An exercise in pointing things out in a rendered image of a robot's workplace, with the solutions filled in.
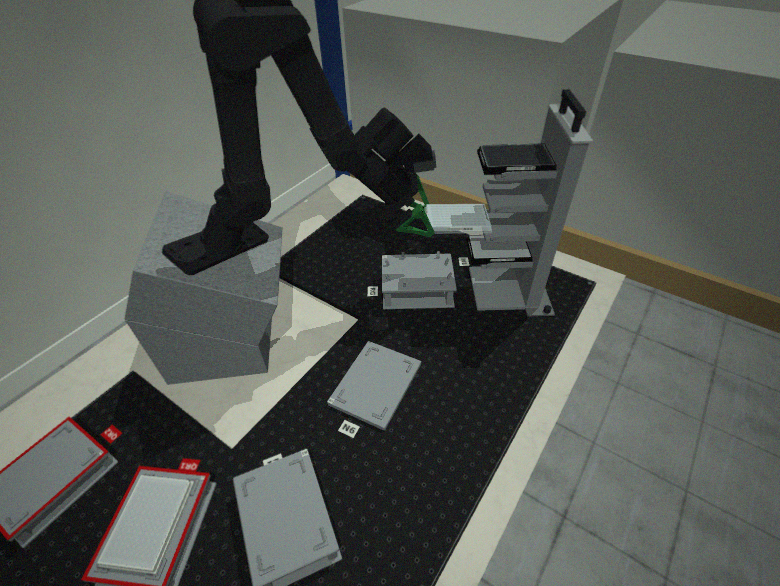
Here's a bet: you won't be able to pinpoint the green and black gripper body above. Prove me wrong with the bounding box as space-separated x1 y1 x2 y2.
368 163 418 229

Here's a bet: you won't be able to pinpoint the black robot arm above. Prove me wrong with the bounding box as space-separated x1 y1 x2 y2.
162 0 436 275

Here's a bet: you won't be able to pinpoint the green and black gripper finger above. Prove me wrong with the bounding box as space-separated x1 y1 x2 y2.
410 175 429 208
395 204 435 237

